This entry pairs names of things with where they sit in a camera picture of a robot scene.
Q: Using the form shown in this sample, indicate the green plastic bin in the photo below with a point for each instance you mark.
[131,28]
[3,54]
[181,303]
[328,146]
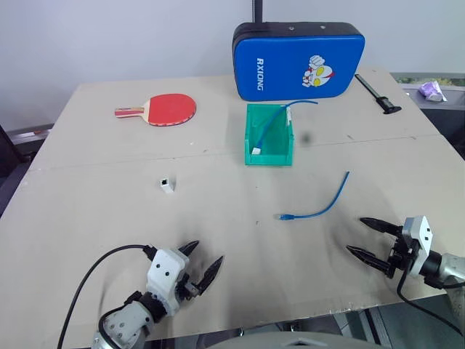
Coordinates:
[269,158]

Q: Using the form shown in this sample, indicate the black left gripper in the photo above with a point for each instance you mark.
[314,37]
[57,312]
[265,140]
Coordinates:
[189,289]

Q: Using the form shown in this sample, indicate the small white adapter block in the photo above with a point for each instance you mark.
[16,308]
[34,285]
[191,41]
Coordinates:
[165,184]

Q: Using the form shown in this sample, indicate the black vertical pole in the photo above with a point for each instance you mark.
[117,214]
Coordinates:
[257,11]

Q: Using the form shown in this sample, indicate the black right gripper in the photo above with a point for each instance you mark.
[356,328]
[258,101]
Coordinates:
[399,254]

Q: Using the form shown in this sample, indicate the red table tennis paddle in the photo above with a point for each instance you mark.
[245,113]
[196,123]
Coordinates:
[170,109]

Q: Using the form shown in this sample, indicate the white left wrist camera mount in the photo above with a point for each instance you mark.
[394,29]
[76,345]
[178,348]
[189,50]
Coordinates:
[165,269]

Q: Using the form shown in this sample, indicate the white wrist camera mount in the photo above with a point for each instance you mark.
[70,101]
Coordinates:
[419,234]
[165,269]

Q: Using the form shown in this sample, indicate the dark side shelf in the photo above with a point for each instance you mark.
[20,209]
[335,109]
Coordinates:
[445,120]

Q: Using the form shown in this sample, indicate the blue RXIONG kick pad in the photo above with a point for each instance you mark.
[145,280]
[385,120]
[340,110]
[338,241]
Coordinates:
[283,65]

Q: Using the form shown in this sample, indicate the purple white crumpled wrapper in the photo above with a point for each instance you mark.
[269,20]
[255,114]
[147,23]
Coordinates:
[432,91]

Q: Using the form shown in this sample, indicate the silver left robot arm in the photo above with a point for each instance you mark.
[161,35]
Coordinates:
[123,323]

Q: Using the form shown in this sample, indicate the black caliper tool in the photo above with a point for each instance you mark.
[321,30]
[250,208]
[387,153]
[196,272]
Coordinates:
[378,96]

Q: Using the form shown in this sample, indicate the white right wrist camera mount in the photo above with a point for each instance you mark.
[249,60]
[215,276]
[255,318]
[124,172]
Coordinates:
[419,234]

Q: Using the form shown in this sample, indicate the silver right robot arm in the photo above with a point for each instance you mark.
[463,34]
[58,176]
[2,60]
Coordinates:
[448,269]

